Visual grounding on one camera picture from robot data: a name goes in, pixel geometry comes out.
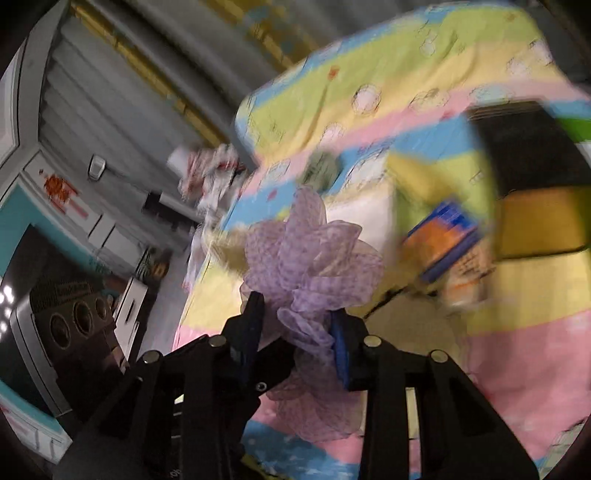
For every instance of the white wall switch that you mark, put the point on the white wall switch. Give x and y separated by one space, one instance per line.
97 168

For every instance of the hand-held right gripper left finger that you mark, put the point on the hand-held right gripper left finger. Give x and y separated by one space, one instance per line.
252 319

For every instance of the grey curtain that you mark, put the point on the grey curtain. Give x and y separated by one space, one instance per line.
138 69

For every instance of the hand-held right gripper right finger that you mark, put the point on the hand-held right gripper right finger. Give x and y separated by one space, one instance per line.
340 350

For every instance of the purple mesh bath pouf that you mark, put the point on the purple mesh bath pouf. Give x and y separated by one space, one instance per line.
304 258

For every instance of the white teal cabinet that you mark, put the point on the white teal cabinet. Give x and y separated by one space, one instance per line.
108 235

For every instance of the blue orange packet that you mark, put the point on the blue orange packet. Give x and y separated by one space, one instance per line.
443 235

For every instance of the green storage box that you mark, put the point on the green storage box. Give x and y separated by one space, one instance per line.
531 152

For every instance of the red white patterned cloth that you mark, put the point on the red white patterned cloth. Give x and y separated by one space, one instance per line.
207 177

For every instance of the printed pastel striped blanket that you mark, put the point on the printed pastel striped blanket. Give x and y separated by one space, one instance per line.
415 69

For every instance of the grey speaker box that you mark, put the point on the grey speaker box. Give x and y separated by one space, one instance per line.
60 332

